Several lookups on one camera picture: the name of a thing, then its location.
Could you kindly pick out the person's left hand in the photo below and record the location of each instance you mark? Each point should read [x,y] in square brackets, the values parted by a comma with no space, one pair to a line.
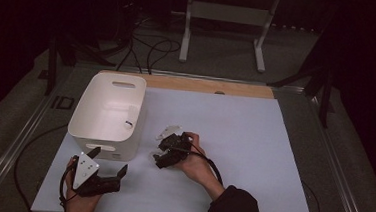
[80,205]

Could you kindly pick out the white metal stand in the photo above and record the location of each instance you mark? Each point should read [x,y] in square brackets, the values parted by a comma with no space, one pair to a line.
[229,13]

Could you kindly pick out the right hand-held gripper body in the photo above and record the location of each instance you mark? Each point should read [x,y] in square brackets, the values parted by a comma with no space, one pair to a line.
[183,149]

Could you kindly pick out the metal floor rail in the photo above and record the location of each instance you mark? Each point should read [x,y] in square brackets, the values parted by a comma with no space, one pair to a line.
[9,153]
[338,176]

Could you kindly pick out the white plastic bin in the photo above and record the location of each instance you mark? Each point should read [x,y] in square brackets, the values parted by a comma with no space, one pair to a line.
[105,107]

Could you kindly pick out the black metal stand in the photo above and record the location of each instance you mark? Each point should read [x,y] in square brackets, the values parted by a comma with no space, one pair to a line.
[325,102]
[51,69]

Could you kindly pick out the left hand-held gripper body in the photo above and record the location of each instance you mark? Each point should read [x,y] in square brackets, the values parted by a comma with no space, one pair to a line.
[84,170]

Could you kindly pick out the pale table mat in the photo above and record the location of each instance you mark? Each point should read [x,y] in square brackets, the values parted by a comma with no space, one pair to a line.
[239,156]

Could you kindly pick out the person's right hand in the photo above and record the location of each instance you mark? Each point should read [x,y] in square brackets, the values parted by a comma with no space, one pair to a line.
[195,165]

